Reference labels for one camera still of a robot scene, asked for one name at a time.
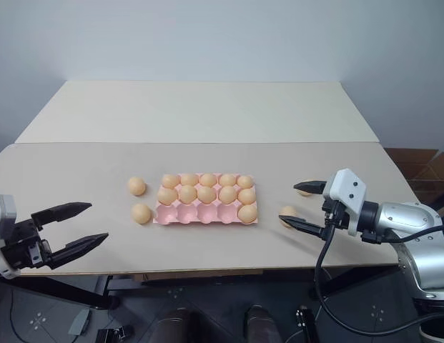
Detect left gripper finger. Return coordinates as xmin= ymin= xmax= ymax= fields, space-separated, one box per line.
xmin=48 ymin=232 xmax=110 ymax=270
xmin=30 ymin=202 xmax=93 ymax=230

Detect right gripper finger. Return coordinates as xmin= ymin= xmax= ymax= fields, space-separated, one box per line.
xmin=292 ymin=179 xmax=329 ymax=197
xmin=278 ymin=214 xmax=325 ymax=239

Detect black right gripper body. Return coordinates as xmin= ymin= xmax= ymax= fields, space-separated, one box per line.
xmin=319 ymin=198 xmax=352 ymax=241

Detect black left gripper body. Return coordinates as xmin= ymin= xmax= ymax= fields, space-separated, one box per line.
xmin=0 ymin=216 xmax=54 ymax=270

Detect pink egg tray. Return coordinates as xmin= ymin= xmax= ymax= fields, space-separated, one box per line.
xmin=152 ymin=172 xmax=260 ymax=227

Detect grey flat floor piece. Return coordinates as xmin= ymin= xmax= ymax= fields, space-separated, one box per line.
xmin=69 ymin=308 xmax=92 ymax=337

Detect black floor device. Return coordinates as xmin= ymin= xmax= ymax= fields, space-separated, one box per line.
xmin=294 ymin=304 xmax=318 ymax=343

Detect black floor box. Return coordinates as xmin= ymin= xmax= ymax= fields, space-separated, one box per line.
xmin=95 ymin=325 xmax=134 ymax=343

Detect dark brown rounded shape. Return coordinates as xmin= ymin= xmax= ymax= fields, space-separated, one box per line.
xmin=159 ymin=307 xmax=194 ymax=343
xmin=243 ymin=304 xmax=277 ymax=343

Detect white rimmed dark object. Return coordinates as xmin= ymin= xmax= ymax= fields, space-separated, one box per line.
xmin=419 ymin=315 xmax=444 ymax=343

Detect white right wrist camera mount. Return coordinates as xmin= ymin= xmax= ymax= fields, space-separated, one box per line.
xmin=321 ymin=168 xmax=368 ymax=237

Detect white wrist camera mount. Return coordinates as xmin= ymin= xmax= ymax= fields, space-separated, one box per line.
xmin=321 ymin=168 xmax=368 ymax=237
xmin=0 ymin=192 xmax=21 ymax=280

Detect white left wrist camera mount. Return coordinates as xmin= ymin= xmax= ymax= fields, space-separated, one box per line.
xmin=0 ymin=192 xmax=21 ymax=280

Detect black table frame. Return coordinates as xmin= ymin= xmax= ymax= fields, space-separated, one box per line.
xmin=0 ymin=266 xmax=405 ymax=312

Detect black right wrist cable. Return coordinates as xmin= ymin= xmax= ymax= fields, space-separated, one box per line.
xmin=313 ymin=217 xmax=444 ymax=336

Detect thin black floor cable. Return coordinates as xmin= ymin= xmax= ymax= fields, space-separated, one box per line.
xmin=8 ymin=285 xmax=34 ymax=343

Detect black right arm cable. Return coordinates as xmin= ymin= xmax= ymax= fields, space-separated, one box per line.
xmin=384 ymin=225 xmax=444 ymax=248

